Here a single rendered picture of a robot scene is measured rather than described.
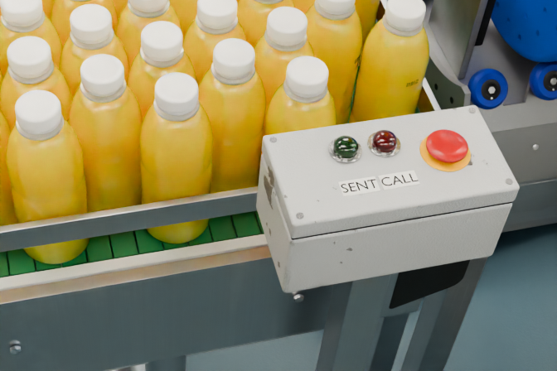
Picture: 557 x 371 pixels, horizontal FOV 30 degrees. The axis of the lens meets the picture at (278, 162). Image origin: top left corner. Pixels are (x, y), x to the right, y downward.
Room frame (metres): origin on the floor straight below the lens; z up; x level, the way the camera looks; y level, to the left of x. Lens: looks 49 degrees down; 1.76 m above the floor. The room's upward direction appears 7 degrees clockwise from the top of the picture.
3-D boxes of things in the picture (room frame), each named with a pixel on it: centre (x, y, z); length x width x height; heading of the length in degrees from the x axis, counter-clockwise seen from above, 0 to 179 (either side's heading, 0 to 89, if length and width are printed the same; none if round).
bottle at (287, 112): (0.69, -0.02, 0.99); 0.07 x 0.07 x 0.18
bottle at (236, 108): (0.71, 0.05, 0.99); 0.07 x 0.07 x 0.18
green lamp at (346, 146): (0.59, -0.06, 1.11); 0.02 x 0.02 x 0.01
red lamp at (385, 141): (0.61, -0.09, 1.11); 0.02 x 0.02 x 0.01
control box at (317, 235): (0.59, -0.09, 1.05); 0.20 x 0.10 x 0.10; 110
